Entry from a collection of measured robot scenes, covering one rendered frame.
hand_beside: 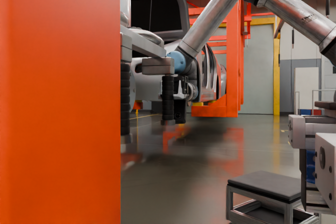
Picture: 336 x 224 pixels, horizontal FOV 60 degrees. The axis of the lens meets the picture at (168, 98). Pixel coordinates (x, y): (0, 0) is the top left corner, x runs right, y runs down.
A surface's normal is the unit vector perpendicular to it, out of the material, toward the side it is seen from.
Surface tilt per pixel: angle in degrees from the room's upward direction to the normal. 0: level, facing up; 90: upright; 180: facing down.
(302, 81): 90
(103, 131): 90
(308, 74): 90
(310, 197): 90
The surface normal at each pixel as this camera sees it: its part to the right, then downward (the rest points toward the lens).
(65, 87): 0.97, 0.00
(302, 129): -0.30, 0.01
